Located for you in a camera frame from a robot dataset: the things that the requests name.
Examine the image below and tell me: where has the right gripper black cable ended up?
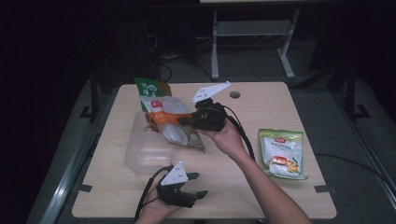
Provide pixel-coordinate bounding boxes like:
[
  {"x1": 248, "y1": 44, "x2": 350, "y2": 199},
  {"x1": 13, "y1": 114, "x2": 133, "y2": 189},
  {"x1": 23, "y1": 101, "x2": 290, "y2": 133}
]
[{"x1": 222, "y1": 105, "x2": 257, "y2": 162}]

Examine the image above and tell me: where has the green white food packet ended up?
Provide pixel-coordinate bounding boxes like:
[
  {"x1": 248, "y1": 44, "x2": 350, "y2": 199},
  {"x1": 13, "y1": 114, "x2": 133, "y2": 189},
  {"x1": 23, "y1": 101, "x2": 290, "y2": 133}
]
[{"x1": 257, "y1": 128, "x2": 309, "y2": 181}]

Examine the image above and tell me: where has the person's left hand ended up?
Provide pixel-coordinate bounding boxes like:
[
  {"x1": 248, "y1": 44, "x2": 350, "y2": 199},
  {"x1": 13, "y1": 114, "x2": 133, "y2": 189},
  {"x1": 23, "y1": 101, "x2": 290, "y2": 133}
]
[{"x1": 135, "y1": 186, "x2": 182, "y2": 224}]

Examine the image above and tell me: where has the red meat snack packet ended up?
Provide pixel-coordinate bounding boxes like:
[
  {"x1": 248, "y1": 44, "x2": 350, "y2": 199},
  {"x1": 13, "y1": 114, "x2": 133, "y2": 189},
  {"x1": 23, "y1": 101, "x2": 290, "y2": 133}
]
[{"x1": 145, "y1": 111, "x2": 162, "y2": 133}]

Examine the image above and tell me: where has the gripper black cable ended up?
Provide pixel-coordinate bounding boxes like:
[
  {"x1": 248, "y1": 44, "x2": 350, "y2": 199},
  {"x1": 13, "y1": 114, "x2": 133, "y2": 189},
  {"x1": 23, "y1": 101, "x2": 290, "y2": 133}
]
[
  {"x1": 134, "y1": 165, "x2": 175, "y2": 222},
  {"x1": 222, "y1": 105, "x2": 257, "y2": 162}
]

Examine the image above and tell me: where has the tangle of black cables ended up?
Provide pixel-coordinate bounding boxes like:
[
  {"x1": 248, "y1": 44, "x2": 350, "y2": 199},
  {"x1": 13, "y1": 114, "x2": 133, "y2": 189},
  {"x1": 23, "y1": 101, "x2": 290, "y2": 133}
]
[{"x1": 145, "y1": 33, "x2": 217, "y2": 83}]

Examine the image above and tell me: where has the orange clear dumpling packet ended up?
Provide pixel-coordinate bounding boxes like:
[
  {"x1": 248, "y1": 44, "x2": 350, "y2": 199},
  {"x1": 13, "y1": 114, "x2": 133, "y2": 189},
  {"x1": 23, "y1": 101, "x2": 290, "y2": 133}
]
[{"x1": 139, "y1": 95, "x2": 206, "y2": 154}]

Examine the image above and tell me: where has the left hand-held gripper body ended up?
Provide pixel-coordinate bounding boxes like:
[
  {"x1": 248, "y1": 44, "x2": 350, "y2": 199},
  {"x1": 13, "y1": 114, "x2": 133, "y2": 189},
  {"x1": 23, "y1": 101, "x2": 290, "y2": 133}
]
[{"x1": 156, "y1": 161, "x2": 198, "y2": 209}]

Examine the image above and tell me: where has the black floor cable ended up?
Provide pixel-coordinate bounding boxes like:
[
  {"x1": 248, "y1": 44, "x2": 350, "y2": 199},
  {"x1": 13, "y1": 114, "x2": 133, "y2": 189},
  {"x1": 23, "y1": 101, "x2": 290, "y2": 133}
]
[{"x1": 313, "y1": 152, "x2": 396, "y2": 189}]

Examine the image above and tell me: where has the black metal stand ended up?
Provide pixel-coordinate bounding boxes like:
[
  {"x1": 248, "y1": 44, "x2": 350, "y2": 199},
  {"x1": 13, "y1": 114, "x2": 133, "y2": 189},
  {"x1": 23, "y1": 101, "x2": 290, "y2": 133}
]
[
  {"x1": 345, "y1": 64, "x2": 372, "y2": 121},
  {"x1": 79, "y1": 70, "x2": 101, "y2": 123}
]

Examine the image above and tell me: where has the person's right hand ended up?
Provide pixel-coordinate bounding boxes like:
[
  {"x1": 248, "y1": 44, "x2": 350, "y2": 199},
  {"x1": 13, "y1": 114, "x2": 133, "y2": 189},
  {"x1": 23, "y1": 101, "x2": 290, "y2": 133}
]
[{"x1": 198, "y1": 119, "x2": 248, "y2": 161}]

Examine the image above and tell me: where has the white metal table frame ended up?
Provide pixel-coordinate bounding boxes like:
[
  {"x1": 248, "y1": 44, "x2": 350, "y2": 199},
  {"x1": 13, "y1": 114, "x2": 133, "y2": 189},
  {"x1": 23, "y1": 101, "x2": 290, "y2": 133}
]
[{"x1": 210, "y1": 8, "x2": 301, "y2": 80}]

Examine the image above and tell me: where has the clear plastic container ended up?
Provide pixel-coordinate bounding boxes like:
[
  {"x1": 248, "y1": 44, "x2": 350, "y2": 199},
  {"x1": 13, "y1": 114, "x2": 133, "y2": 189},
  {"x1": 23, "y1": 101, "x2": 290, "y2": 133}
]
[{"x1": 122, "y1": 109, "x2": 176, "y2": 175}]

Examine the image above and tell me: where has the green snack packet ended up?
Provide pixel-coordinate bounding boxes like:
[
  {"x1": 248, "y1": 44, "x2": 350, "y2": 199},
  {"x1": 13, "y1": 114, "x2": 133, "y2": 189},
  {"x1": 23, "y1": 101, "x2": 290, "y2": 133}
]
[{"x1": 134, "y1": 77, "x2": 173, "y2": 112}]

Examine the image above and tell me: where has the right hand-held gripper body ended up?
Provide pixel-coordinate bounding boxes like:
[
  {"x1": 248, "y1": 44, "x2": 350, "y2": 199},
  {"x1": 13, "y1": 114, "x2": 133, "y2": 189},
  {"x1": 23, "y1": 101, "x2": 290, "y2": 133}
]
[{"x1": 186, "y1": 80, "x2": 233, "y2": 132}]

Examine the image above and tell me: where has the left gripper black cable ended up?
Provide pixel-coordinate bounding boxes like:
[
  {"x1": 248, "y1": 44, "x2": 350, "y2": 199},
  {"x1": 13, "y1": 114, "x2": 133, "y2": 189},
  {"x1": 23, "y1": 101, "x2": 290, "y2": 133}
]
[{"x1": 134, "y1": 165, "x2": 175, "y2": 222}]

